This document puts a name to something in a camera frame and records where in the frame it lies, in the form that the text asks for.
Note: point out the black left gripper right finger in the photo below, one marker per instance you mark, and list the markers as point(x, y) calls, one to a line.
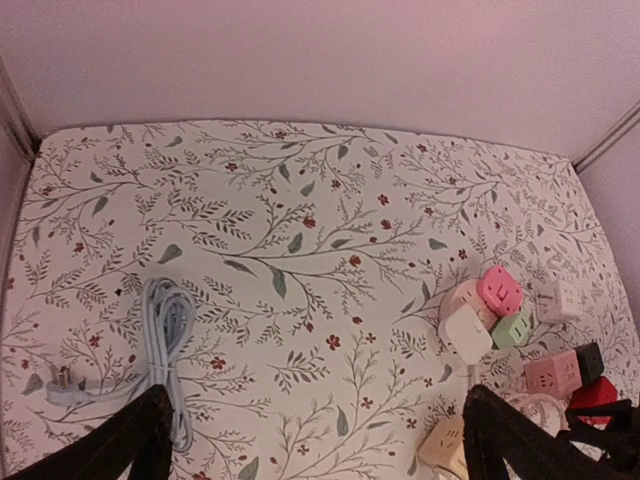
point(497, 437)

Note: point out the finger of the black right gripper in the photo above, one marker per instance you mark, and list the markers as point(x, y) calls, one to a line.
point(608, 427)

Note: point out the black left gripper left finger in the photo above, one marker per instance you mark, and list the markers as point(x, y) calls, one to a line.
point(136, 439)

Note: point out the red cube socket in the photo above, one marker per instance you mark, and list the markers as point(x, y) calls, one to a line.
point(600, 392)

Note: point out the beige cube socket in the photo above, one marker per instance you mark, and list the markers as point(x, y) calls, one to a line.
point(443, 447)

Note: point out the dark green cube socket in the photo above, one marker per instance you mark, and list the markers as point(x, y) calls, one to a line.
point(590, 359)

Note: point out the pink cube socket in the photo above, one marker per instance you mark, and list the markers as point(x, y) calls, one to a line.
point(557, 375)

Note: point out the grey-blue round plug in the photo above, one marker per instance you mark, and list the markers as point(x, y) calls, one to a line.
point(63, 390)

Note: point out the white cube socket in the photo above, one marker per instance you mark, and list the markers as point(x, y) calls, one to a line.
point(558, 301)

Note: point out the pink round socket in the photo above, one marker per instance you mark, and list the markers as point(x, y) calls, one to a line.
point(465, 294)

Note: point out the white flat adapter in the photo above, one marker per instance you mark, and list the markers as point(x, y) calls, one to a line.
point(466, 335)

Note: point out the green cube adapter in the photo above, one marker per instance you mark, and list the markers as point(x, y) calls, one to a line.
point(513, 330)

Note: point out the pink heart adapter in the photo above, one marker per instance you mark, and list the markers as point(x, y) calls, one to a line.
point(500, 291)

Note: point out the floral table mat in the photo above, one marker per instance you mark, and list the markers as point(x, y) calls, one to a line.
point(317, 257)

